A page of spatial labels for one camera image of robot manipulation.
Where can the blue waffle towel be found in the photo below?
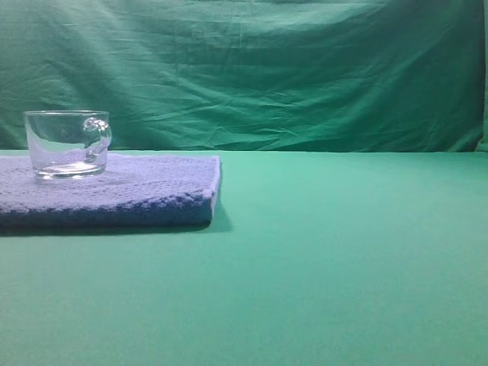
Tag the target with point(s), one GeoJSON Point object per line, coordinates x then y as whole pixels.
{"type": "Point", "coordinates": [161, 190]}

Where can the transparent glass cup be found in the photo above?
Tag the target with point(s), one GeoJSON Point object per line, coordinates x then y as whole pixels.
{"type": "Point", "coordinates": [68, 144]}

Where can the green backdrop cloth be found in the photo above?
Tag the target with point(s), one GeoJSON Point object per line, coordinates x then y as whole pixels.
{"type": "Point", "coordinates": [326, 76]}

